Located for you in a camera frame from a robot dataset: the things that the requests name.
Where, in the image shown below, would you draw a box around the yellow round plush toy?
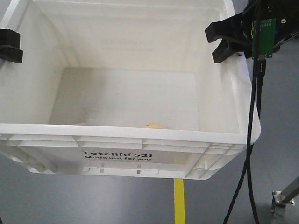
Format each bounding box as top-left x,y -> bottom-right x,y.
142,123 -> 167,129

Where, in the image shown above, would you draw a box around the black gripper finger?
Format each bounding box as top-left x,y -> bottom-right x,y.
0,47 -> 23,63
0,29 -> 21,48

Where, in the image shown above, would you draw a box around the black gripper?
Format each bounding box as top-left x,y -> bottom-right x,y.
205,0 -> 299,63

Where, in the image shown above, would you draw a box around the green circuit board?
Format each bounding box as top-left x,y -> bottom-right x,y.
251,18 -> 276,59

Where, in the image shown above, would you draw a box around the metal stand foot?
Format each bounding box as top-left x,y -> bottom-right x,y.
271,177 -> 299,220

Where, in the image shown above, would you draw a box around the white plastic tote box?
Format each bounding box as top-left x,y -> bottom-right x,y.
0,0 -> 251,180

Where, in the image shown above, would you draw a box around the black cable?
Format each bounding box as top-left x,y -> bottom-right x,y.
247,59 -> 267,224
221,0 -> 262,224

